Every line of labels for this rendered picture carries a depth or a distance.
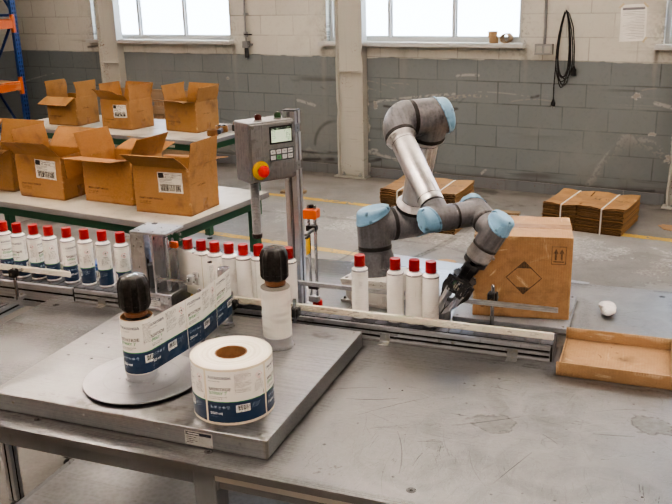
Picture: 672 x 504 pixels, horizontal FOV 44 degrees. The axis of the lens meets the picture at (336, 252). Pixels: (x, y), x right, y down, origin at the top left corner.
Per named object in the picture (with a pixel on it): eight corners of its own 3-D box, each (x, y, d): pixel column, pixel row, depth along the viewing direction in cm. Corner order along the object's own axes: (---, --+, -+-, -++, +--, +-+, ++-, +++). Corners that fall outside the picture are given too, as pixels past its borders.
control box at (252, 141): (236, 179, 268) (233, 120, 263) (282, 172, 277) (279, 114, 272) (251, 184, 260) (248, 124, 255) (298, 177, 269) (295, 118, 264)
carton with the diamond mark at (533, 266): (472, 315, 268) (474, 234, 260) (475, 289, 291) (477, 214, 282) (568, 320, 262) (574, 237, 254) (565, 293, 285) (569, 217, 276)
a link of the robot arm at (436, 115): (380, 226, 297) (403, 92, 262) (418, 221, 302) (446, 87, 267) (393, 248, 289) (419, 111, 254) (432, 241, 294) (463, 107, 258)
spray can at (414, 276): (403, 325, 254) (403, 261, 248) (408, 318, 259) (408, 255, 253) (420, 327, 252) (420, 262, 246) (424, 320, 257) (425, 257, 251)
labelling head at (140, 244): (135, 307, 273) (127, 232, 265) (156, 294, 284) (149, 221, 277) (172, 312, 268) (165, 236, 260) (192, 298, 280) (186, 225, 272)
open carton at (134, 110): (91, 129, 699) (85, 84, 687) (127, 122, 732) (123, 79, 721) (124, 132, 679) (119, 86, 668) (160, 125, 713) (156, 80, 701)
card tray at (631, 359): (555, 375, 231) (556, 361, 229) (565, 338, 254) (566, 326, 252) (672, 390, 220) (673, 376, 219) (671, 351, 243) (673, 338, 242)
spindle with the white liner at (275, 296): (257, 349, 240) (251, 250, 231) (270, 337, 248) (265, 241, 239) (286, 353, 237) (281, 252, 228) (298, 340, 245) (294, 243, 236)
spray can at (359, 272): (349, 319, 260) (348, 256, 254) (355, 313, 264) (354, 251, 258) (365, 321, 258) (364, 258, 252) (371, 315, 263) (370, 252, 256)
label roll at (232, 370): (188, 426, 198) (183, 371, 194) (200, 388, 217) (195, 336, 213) (272, 424, 198) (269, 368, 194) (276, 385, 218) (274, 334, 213)
